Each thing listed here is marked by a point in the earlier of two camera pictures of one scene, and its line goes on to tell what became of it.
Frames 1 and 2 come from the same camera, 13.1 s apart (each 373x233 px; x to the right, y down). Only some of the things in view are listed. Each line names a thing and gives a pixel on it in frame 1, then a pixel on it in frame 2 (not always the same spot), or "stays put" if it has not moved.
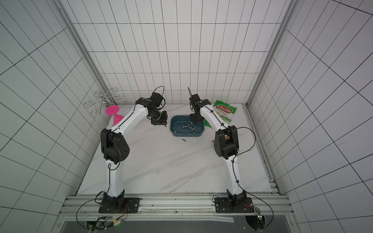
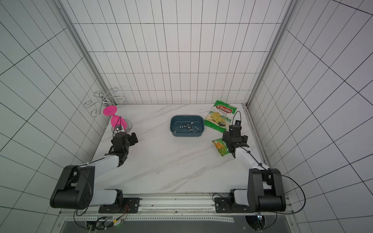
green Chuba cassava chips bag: [224, 110] stays put
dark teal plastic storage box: [183, 126] stays put
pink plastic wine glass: [113, 109] stays put
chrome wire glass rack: [107, 99] stays put
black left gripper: [162, 122] → [132, 140]
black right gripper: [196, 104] → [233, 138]
